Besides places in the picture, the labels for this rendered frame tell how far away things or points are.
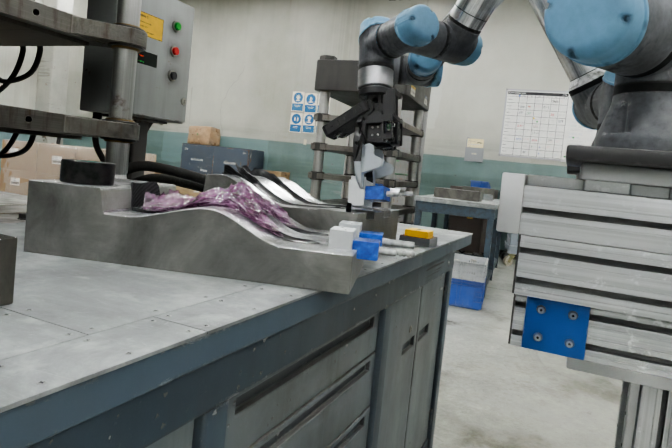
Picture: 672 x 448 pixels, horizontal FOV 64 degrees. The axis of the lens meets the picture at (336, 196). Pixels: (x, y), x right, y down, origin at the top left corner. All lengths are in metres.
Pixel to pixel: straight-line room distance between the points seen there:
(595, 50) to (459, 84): 6.97
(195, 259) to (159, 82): 1.10
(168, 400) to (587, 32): 0.65
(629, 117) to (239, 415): 0.68
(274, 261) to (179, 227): 0.15
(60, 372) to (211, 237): 0.38
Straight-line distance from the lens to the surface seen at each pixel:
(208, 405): 0.70
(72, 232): 0.89
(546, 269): 0.85
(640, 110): 0.86
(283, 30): 8.69
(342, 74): 5.28
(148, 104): 1.80
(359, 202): 1.09
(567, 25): 0.78
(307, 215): 1.09
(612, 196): 0.84
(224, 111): 8.93
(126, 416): 0.59
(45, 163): 5.31
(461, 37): 1.16
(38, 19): 1.50
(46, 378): 0.46
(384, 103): 1.12
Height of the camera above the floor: 0.97
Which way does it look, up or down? 3 degrees down
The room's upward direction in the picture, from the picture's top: 6 degrees clockwise
